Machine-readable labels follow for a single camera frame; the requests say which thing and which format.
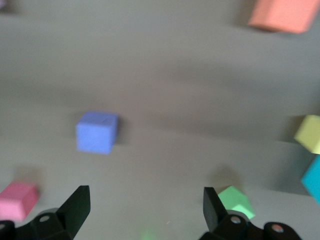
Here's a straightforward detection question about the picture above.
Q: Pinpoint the cyan plastic bin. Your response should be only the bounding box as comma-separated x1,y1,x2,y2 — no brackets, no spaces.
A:
300,154,320,205

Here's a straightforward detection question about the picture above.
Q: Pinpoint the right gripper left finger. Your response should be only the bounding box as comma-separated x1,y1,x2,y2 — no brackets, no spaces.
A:
56,185,91,238

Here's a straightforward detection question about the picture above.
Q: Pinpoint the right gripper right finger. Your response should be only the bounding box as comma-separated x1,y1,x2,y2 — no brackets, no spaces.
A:
203,186,230,233

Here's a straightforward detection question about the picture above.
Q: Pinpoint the red foam cube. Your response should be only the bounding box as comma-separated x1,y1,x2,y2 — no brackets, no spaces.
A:
0,181,40,223

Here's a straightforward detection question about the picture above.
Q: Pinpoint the yellow foam cube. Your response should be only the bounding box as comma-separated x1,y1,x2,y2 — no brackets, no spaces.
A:
293,114,320,155

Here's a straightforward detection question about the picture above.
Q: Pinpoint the green foam cube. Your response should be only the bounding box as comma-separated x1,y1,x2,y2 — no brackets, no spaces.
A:
216,185,256,221

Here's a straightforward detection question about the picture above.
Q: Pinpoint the purple foam cube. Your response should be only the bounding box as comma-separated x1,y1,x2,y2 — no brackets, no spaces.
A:
75,110,119,156

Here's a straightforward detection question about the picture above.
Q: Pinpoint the orange foam cube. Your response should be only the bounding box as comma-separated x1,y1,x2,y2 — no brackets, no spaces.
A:
247,0,320,34

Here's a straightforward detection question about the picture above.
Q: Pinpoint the brown table cover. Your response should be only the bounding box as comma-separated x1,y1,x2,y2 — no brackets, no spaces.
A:
0,0,320,240

